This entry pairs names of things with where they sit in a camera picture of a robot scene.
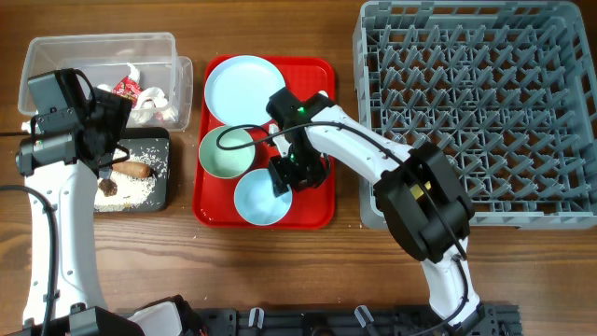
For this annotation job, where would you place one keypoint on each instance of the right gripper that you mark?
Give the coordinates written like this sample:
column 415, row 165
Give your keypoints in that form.
column 280, row 178

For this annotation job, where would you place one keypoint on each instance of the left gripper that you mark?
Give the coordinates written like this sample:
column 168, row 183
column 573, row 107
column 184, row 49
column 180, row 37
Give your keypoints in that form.
column 116, row 111

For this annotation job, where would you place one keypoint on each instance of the red snack wrapper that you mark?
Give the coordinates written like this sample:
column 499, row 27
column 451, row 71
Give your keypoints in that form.
column 128, row 88

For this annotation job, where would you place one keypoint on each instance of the white tissue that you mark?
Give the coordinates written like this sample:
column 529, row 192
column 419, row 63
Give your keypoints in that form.
column 153, row 104

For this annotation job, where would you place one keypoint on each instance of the light blue bowl with crumbs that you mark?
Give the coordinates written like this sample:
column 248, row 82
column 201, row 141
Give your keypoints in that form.
column 255, row 201

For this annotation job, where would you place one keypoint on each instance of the brown food scrap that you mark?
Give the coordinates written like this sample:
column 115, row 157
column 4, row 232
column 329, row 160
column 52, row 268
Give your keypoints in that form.
column 108, row 187

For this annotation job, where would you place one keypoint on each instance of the light green bowl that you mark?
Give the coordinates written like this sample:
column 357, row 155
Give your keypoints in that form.
column 226, row 164

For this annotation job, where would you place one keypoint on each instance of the red plastic tray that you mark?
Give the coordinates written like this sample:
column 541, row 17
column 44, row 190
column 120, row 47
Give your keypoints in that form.
column 312, row 209

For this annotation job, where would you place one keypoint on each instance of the large light blue plate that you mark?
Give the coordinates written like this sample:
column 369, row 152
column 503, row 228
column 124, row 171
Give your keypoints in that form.
column 238, row 90

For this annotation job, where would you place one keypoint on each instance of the yellow plastic cup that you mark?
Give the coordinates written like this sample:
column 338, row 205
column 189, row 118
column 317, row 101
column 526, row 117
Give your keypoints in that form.
column 417, row 191

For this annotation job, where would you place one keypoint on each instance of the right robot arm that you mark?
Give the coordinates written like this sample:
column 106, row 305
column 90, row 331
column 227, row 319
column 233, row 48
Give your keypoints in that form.
column 424, row 205

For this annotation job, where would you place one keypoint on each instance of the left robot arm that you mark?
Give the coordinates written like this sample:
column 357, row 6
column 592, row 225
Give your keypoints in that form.
column 73, row 138

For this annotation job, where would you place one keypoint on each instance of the grey dishwasher rack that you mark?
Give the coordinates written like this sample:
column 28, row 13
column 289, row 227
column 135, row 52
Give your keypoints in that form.
column 507, row 89

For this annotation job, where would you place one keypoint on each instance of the crumpled white paper scrap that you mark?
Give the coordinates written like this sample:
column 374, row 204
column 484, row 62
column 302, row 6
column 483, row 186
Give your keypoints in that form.
column 134, row 73

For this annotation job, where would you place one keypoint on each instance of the clear plastic bin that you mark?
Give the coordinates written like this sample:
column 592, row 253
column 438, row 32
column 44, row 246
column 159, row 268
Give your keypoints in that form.
column 103, row 59

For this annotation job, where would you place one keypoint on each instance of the black plastic tray bin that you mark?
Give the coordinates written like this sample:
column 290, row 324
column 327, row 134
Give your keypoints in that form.
column 148, row 137

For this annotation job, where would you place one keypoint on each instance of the pile of white rice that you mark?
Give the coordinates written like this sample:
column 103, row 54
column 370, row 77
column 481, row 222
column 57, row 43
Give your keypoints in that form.
column 138, row 194

